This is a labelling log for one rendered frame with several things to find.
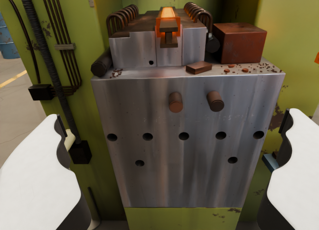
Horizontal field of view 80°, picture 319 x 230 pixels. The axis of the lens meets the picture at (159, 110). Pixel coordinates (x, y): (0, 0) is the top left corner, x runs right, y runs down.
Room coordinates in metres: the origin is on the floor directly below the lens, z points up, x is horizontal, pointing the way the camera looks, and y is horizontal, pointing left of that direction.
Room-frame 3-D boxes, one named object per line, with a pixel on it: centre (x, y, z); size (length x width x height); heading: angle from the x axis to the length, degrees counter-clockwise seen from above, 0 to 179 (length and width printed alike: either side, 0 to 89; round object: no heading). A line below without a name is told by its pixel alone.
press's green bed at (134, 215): (0.63, -0.07, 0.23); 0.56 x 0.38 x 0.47; 176
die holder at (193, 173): (0.63, -0.07, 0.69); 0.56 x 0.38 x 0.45; 176
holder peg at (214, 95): (0.32, -0.11, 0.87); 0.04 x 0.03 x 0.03; 176
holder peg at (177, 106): (0.33, -0.03, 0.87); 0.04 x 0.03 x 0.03; 176
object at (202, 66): (0.38, -0.09, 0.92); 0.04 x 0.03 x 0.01; 119
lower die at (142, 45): (0.62, -0.02, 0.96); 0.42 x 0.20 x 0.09; 176
